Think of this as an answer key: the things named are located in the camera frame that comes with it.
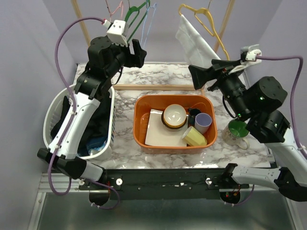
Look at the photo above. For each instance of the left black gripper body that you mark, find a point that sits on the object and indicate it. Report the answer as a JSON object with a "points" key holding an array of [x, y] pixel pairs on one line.
{"points": [[130, 60]]}

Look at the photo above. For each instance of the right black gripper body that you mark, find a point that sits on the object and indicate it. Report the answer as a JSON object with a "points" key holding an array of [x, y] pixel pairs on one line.
{"points": [[233, 90]]}

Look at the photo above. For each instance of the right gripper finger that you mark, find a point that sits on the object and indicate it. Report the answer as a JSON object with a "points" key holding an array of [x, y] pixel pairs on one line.
{"points": [[200, 76], [228, 65]]}

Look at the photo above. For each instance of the grey white garment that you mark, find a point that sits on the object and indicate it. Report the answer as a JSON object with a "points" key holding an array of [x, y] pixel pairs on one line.
{"points": [[196, 50]]}

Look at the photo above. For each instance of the green hanger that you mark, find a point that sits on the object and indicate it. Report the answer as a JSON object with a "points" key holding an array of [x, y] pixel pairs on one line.
{"points": [[133, 16]]}

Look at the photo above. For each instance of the pink wire hanger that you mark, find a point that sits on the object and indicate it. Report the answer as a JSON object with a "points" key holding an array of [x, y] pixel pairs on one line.
{"points": [[119, 8]]}

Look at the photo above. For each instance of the light blue hanger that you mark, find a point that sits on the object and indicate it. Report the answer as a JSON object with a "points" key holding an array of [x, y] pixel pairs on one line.
{"points": [[144, 35]]}

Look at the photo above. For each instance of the yellow hanger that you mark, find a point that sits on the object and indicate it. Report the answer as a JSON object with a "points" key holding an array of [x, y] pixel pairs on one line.
{"points": [[207, 14]]}

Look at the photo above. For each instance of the black garment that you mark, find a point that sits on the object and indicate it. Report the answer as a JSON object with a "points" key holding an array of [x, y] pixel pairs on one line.
{"points": [[98, 124]]}

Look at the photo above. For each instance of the dark blue denim skirt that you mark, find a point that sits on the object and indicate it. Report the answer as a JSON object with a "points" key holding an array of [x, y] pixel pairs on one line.
{"points": [[92, 146]]}

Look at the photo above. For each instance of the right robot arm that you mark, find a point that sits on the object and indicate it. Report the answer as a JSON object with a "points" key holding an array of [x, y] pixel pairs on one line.
{"points": [[258, 107]]}

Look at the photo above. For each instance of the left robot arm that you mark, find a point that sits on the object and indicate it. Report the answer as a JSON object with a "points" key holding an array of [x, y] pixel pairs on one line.
{"points": [[106, 59]]}

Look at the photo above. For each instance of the wooden clothes rack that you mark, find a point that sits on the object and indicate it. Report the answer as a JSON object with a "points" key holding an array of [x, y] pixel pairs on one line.
{"points": [[161, 87]]}

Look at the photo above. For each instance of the black cup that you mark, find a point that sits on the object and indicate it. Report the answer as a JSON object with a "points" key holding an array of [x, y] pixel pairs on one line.
{"points": [[192, 113]]}

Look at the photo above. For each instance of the lavender cup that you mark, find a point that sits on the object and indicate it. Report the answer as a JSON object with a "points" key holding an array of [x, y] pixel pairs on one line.
{"points": [[202, 122]]}

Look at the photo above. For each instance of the orange plastic tub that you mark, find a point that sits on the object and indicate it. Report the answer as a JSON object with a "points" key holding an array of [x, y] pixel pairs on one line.
{"points": [[142, 114]]}

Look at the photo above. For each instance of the white floral mug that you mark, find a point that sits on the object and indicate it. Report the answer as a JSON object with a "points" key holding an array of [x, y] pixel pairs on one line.
{"points": [[232, 140]]}

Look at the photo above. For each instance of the white bowl with dark rim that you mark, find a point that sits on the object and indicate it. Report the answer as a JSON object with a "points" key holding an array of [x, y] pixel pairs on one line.
{"points": [[174, 117]]}

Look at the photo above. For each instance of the yellow cup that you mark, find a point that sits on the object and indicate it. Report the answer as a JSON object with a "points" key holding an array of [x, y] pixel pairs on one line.
{"points": [[193, 137]]}

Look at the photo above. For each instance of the white square plate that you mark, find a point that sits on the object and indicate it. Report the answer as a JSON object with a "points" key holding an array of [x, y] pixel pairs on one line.
{"points": [[160, 136]]}

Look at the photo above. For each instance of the white laundry basket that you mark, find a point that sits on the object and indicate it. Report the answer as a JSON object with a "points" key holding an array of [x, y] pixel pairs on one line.
{"points": [[53, 116]]}

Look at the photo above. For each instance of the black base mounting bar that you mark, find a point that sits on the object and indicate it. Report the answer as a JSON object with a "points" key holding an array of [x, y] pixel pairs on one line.
{"points": [[137, 184]]}

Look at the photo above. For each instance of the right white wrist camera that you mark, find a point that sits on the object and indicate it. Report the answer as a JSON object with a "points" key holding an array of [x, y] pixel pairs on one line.
{"points": [[248, 58]]}

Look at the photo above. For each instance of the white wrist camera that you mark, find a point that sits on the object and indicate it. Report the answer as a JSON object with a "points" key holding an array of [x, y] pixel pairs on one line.
{"points": [[248, 58], [117, 32]]}

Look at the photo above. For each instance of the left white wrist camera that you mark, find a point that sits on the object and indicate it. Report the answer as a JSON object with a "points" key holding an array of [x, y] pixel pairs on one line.
{"points": [[117, 32]]}

